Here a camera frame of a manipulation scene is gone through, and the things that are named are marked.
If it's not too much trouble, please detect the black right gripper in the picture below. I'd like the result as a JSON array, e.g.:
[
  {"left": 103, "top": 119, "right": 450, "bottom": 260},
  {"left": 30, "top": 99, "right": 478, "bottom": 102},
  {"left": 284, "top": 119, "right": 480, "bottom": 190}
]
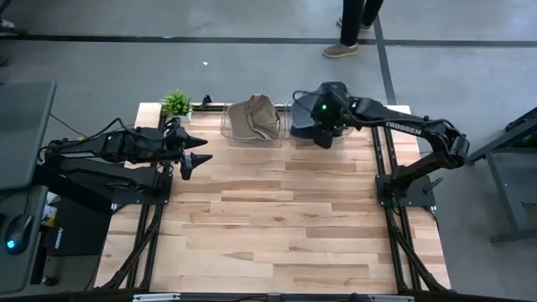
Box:
[{"left": 310, "top": 81, "right": 353, "bottom": 150}]

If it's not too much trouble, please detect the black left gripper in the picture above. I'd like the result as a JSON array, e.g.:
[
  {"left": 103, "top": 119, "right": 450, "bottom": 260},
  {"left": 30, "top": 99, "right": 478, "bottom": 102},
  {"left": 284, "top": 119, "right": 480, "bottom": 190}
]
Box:
[{"left": 162, "top": 124, "right": 214, "bottom": 181}]

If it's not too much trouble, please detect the beige cap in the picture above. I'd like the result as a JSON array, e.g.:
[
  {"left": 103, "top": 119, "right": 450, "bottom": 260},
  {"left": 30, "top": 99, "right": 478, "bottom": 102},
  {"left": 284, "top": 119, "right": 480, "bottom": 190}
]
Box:
[
  {"left": 228, "top": 100, "right": 258, "bottom": 143},
  {"left": 244, "top": 94, "right": 282, "bottom": 141}
]

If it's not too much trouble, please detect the clear plastic bin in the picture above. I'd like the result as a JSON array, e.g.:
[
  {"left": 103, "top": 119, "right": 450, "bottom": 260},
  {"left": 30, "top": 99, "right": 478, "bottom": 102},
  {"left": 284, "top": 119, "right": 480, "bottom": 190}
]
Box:
[
  {"left": 220, "top": 99, "right": 289, "bottom": 148},
  {"left": 287, "top": 99, "right": 354, "bottom": 148}
]

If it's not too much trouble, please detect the green plant in white pot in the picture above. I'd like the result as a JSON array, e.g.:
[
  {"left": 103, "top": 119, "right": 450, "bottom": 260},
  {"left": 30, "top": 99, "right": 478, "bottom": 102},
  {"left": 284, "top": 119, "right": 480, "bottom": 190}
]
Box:
[{"left": 160, "top": 88, "right": 194, "bottom": 122}]

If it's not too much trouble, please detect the person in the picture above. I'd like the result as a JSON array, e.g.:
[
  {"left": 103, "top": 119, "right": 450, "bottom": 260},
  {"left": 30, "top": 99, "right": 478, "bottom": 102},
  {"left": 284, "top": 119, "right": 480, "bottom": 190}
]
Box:
[{"left": 321, "top": 0, "right": 385, "bottom": 59}]

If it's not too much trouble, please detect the black Trossen control box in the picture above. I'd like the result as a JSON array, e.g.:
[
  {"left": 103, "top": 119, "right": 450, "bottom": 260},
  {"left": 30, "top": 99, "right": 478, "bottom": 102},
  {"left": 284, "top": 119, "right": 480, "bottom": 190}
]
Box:
[{"left": 45, "top": 200, "right": 112, "bottom": 257}]

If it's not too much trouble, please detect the yellow white packet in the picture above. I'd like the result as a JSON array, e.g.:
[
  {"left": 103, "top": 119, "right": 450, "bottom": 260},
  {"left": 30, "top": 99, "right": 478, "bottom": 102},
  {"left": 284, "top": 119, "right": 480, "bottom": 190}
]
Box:
[{"left": 41, "top": 203, "right": 58, "bottom": 227}]

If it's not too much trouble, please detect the dark grey flat panel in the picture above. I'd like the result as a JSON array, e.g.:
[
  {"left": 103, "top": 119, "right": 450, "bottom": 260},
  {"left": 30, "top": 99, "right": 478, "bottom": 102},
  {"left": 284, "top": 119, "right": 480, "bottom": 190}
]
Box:
[{"left": 0, "top": 81, "right": 58, "bottom": 192}]

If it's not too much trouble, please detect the black computer mouse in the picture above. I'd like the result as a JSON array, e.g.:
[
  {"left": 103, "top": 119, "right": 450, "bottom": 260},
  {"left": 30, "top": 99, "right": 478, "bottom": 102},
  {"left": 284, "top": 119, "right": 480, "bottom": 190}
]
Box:
[{"left": 3, "top": 214, "right": 34, "bottom": 256}]

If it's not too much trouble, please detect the grey metal cart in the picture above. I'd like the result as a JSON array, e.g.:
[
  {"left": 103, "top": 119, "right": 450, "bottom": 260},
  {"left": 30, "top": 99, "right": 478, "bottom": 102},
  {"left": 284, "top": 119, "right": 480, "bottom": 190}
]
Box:
[{"left": 465, "top": 107, "right": 537, "bottom": 245}]

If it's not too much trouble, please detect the grey desk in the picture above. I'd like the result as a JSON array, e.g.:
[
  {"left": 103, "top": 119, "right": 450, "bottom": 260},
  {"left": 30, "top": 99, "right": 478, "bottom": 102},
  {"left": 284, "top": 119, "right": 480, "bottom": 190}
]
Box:
[{"left": 0, "top": 186, "right": 47, "bottom": 294}]

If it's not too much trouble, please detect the black aluminium table frame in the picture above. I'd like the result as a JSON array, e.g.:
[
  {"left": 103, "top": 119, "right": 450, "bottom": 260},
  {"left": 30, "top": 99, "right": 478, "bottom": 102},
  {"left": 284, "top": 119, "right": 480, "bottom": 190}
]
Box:
[{"left": 95, "top": 103, "right": 453, "bottom": 294}]

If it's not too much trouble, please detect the black floor cable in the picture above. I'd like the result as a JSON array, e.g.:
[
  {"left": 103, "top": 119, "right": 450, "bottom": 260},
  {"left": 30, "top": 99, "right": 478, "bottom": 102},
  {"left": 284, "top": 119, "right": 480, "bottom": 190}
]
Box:
[{"left": 49, "top": 112, "right": 91, "bottom": 140}]

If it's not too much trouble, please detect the silver edge bracket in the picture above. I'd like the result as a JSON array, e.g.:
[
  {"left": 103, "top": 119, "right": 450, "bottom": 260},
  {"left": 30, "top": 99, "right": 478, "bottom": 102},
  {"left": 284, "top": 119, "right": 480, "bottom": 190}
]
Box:
[
  {"left": 133, "top": 293, "right": 181, "bottom": 302},
  {"left": 368, "top": 294, "right": 415, "bottom": 302}
]

